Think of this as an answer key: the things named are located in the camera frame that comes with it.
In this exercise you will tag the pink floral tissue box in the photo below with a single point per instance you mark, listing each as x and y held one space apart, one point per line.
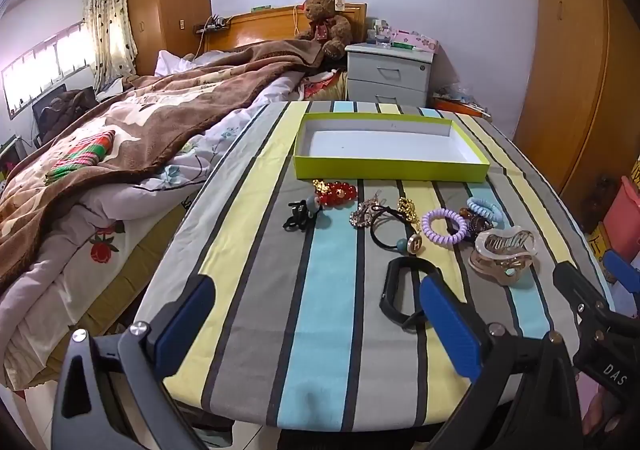
414 41

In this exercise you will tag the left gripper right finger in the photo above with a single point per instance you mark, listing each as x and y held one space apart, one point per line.
522 394

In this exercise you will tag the green shallow cardboard box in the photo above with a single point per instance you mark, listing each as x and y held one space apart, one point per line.
378 146

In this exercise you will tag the brown fleece blanket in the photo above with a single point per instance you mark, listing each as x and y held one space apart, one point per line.
150 123

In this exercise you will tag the brown teddy bear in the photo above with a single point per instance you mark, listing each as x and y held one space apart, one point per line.
326 27

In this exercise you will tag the person's right hand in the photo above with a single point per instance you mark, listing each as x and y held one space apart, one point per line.
602 412

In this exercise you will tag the yellow pillow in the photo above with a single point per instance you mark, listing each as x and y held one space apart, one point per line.
324 86

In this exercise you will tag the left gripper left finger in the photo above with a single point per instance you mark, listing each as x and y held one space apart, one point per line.
88 412

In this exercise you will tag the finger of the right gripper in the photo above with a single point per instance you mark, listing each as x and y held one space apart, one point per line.
584 299
622 271

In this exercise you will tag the patterned curtain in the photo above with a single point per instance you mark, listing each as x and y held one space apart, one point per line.
114 50

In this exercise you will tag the orange storage box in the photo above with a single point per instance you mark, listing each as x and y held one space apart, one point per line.
462 104

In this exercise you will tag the black small hair claw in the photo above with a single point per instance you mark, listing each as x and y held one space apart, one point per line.
303 214

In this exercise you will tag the red green folded cloth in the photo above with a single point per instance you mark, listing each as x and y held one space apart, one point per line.
89 152

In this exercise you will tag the striped tablecloth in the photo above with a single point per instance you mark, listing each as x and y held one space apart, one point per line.
296 337

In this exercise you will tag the rose gold hair clip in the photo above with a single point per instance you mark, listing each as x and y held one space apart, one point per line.
367 213

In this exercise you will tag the grey bedside drawer cabinet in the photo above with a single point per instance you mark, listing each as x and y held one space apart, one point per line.
388 75

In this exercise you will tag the translucent pink hair claw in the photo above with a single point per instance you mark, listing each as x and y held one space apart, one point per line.
504 254

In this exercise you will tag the wooden headboard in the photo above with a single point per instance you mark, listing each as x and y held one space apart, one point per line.
272 25

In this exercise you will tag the wooden door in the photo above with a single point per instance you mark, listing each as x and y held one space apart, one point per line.
580 120

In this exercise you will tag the black wristband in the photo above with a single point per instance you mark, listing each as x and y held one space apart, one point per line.
400 300

